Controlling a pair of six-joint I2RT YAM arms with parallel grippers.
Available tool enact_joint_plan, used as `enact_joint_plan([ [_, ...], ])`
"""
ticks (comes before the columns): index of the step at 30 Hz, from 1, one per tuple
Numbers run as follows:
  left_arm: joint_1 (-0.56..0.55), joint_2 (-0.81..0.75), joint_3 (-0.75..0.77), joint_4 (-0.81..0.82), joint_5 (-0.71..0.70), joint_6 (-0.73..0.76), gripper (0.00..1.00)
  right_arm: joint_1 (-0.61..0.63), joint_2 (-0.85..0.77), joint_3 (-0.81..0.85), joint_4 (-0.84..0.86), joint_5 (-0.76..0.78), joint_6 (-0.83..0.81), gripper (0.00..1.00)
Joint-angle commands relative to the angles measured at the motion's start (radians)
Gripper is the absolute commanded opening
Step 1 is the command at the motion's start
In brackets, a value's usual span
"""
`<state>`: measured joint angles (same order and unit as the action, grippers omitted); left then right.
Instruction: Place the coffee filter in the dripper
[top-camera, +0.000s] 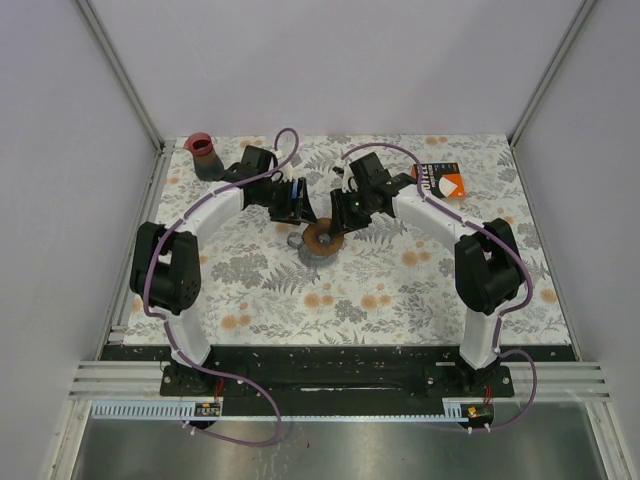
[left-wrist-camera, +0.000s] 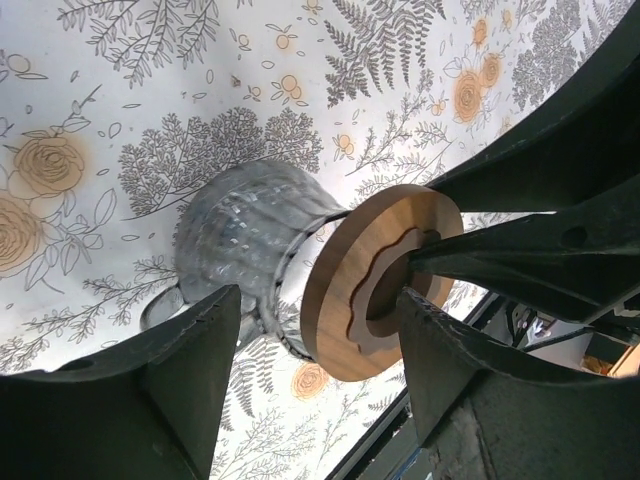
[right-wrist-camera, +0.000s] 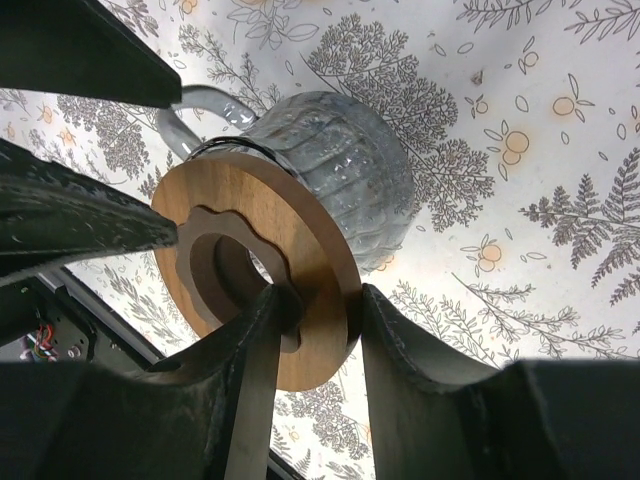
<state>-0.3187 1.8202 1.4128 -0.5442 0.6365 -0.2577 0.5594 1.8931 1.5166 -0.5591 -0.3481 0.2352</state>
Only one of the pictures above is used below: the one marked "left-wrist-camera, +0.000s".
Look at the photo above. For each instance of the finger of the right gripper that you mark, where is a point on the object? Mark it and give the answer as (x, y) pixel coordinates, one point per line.
(580, 144)
(575, 265)

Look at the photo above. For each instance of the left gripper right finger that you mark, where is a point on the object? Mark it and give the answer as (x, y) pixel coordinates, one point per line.
(485, 410)

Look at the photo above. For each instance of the clear glass carafe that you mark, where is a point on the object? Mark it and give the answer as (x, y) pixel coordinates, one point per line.
(244, 228)

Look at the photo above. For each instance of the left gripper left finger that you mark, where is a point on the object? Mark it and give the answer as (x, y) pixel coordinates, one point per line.
(147, 408)

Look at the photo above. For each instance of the brown wooden ring holder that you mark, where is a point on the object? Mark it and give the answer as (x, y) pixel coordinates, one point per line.
(349, 317)

